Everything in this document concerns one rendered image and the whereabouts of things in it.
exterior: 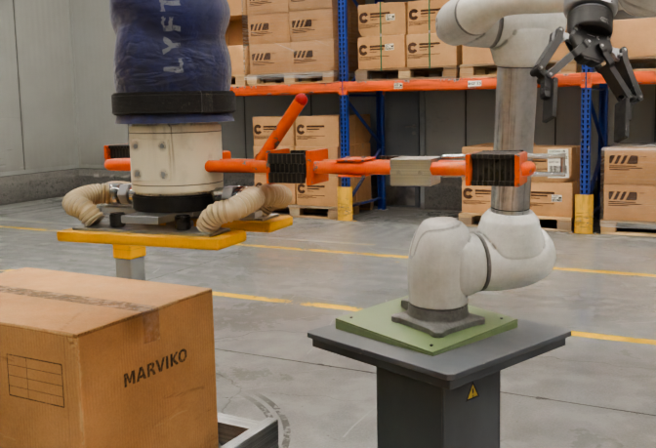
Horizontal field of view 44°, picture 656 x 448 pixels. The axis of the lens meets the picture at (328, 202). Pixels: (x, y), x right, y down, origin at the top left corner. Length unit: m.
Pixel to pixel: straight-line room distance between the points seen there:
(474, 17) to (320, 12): 7.66
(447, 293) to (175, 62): 0.97
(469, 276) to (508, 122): 0.40
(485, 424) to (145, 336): 0.97
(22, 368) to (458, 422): 1.06
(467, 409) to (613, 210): 6.44
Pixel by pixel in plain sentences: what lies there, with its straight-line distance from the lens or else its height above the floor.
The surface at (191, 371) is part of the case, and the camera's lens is 1.79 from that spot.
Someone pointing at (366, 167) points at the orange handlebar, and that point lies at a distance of 1.33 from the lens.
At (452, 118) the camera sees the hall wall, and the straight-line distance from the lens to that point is 10.23.
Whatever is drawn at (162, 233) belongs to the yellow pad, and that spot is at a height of 1.13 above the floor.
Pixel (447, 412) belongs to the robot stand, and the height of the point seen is 0.59.
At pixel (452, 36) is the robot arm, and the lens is 1.98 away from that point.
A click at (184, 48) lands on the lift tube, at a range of 1.44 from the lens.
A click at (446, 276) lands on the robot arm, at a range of 2.04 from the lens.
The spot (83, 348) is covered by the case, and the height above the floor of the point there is 0.92.
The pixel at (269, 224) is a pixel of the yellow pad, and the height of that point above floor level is 1.13.
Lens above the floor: 1.35
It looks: 7 degrees down
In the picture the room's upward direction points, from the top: 1 degrees counter-clockwise
